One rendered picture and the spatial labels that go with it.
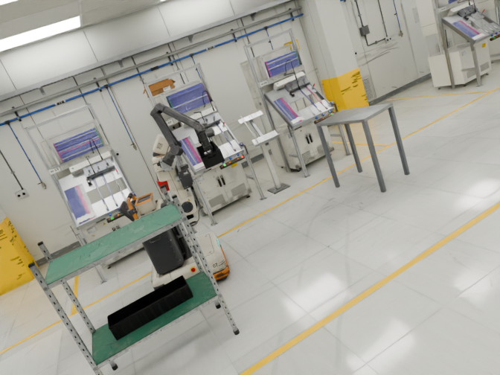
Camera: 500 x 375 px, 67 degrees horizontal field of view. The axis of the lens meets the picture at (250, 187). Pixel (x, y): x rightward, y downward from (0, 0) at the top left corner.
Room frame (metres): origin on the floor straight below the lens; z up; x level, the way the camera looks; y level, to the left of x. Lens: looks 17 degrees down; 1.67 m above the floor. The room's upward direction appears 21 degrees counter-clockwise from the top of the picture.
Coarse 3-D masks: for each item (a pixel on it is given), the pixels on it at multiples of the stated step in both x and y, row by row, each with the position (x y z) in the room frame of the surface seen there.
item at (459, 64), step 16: (416, 0) 6.95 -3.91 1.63; (432, 0) 6.68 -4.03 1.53; (448, 0) 6.54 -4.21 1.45; (464, 0) 6.68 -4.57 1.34; (432, 16) 6.70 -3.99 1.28; (448, 16) 6.57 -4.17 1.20; (464, 16) 6.47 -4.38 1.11; (480, 16) 6.51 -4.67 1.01; (432, 32) 6.76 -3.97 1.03; (464, 32) 6.23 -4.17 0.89; (480, 32) 6.21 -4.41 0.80; (496, 32) 6.19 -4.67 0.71; (448, 48) 7.06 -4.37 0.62; (464, 48) 6.40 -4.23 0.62; (480, 48) 6.50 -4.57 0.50; (432, 64) 6.90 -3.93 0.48; (448, 64) 6.54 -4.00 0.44; (464, 64) 6.37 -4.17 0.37; (480, 64) 6.48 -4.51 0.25; (432, 80) 6.97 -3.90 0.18; (448, 80) 6.65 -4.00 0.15; (464, 80) 6.36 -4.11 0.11; (480, 80) 6.06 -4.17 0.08
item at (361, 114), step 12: (360, 108) 4.11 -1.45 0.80; (372, 108) 3.89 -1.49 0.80; (384, 108) 3.72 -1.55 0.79; (324, 120) 4.22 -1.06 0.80; (336, 120) 3.99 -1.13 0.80; (348, 120) 3.78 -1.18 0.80; (360, 120) 3.62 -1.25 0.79; (396, 120) 3.78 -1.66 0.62; (348, 132) 4.36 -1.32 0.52; (396, 132) 3.78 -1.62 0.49; (324, 144) 4.17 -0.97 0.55; (372, 144) 3.59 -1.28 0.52; (372, 156) 3.60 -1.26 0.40; (360, 168) 4.36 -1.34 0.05; (336, 180) 4.17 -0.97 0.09; (384, 192) 3.58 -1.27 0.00
